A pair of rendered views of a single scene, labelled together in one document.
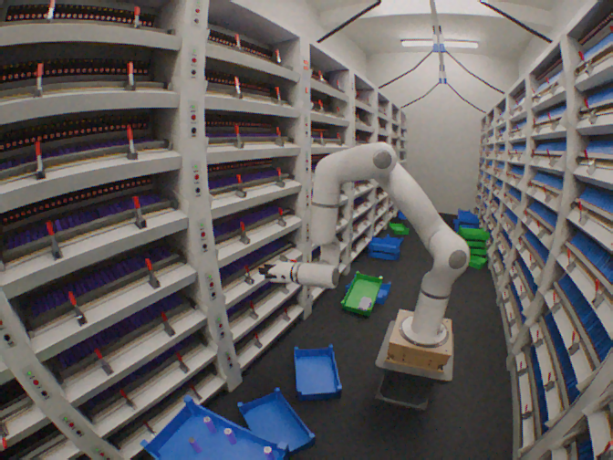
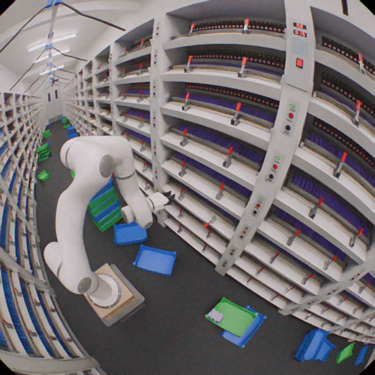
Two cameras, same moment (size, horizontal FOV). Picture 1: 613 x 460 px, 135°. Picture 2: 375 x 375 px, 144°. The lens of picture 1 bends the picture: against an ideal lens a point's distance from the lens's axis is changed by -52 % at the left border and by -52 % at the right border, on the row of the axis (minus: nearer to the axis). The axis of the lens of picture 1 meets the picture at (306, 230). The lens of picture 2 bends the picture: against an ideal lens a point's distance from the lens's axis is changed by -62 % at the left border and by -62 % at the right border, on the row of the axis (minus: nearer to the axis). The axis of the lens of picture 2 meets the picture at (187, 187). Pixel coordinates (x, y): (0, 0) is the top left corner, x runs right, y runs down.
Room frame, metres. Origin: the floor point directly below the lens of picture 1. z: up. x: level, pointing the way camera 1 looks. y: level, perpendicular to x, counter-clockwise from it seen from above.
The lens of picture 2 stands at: (1.17, -0.50, 1.22)
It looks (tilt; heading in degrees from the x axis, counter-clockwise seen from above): 39 degrees down; 101
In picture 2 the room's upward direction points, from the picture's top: 5 degrees clockwise
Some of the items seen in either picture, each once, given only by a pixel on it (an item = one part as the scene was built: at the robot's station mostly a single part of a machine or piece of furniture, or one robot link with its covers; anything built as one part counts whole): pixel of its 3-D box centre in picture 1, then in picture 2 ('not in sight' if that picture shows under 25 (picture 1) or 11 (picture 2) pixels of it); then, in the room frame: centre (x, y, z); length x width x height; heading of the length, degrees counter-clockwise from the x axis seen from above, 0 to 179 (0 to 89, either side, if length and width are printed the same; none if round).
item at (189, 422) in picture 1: (213, 454); (94, 185); (0.23, 0.22, 0.44); 0.30 x 0.20 x 0.08; 68
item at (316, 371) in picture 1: (316, 371); (154, 260); (0.87, -0.04, 0.04); 0.30 x 0.20 x 0.08; 4
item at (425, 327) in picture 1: (430, 311); (95, 287); (0.75, -0.48, 0.47); 0.19 x 0.19 x 0.18
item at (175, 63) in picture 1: (184, 214); (167, 134); (0.83, 0.44, 0.85); 0.20 x 0.09 x 1.70; 60
